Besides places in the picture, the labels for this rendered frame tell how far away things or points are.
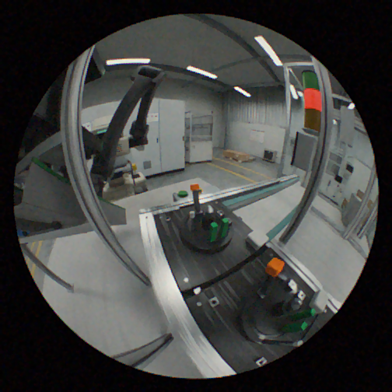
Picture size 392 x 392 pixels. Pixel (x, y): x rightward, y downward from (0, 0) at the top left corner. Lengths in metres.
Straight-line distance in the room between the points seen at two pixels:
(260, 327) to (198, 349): 0.11
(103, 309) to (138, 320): 0.11
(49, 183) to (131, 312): 0.33
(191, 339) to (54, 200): 0.27
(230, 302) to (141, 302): 0.23
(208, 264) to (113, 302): 0.30
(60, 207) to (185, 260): 0.24
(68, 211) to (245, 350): 0.32
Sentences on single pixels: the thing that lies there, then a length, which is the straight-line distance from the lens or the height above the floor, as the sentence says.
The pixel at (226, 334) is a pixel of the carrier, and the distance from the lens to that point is 0.24.
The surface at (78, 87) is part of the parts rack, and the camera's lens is 0.16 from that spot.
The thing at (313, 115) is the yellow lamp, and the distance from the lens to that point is 0.30.
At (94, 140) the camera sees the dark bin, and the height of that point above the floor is 1.21.
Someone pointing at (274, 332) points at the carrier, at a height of 0.99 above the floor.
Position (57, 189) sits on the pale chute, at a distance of 0.16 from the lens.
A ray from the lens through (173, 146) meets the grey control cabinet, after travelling 3.44.
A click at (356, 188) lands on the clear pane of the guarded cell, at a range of 1.51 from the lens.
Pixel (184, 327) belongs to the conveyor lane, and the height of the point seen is 0.95.
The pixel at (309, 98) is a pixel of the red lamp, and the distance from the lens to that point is 0.32.
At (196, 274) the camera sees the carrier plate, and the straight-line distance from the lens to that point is 0.24.
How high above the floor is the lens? 1.20
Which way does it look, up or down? 31 degrees down
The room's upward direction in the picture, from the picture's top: 2 degrees clockwise
